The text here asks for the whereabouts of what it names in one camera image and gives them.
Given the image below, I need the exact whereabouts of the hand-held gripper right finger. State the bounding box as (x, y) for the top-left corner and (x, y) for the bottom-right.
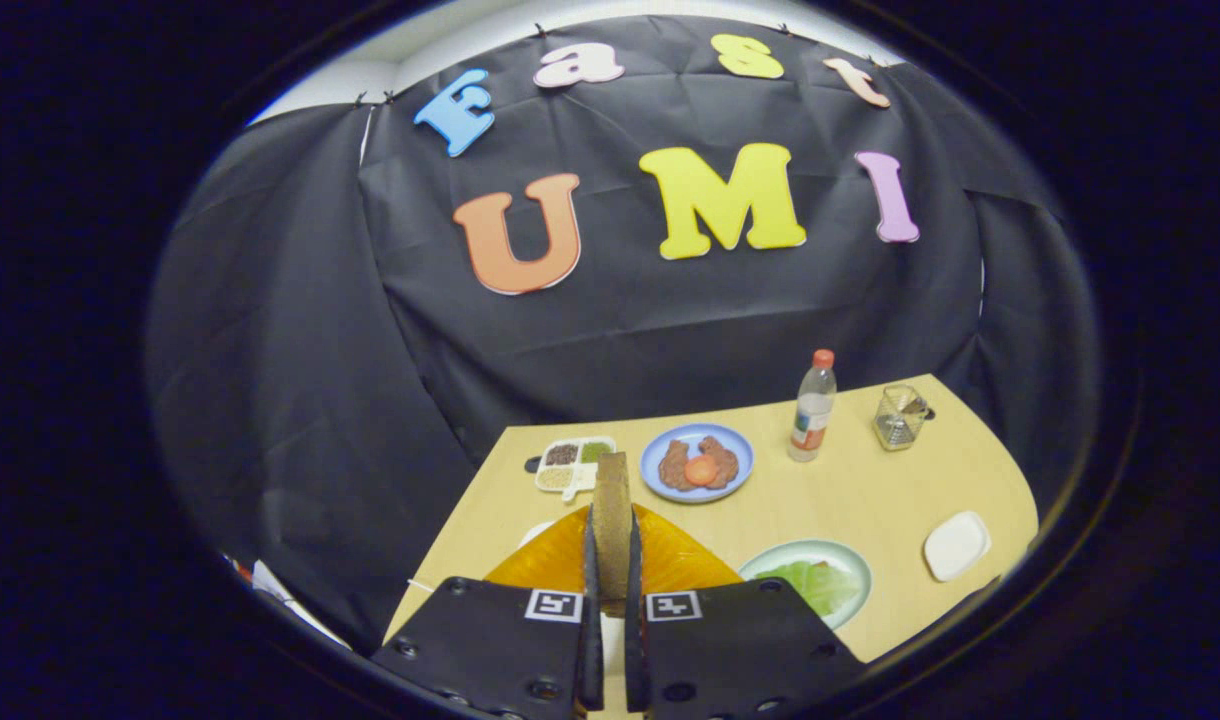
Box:
(623, 504), (866, 720)

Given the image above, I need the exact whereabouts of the clear plastic water bottle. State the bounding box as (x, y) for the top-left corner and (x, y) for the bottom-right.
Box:
(787, 349), (838, 463)

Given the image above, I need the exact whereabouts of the white compartment seasoning tray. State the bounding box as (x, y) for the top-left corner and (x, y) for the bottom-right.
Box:
(525, 436), (618, 503)

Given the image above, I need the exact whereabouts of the light green round plate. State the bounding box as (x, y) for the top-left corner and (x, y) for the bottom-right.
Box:
(737, 539), (873, 632)

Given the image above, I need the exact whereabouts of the green lettuce leaf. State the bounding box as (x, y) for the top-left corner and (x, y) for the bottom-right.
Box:
(760, 560), (861, 619)

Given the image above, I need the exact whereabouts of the metal wire utensil holder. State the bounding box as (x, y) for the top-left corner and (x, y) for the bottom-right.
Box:
(872, 384), (937, 452)

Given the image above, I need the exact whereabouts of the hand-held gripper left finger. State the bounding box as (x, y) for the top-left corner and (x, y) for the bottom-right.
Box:
(368, 505), (607, 720)

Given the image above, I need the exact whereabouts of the blue round plate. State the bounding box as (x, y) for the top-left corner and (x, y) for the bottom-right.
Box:
(639, 423), (756, 504)

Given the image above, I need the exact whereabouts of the brown bread slice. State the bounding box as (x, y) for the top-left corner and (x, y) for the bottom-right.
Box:
(591, 452), (634, 616)

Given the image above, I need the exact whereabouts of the brown grilled meat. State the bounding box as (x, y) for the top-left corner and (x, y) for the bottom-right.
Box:
(658, 436), (740, 492)

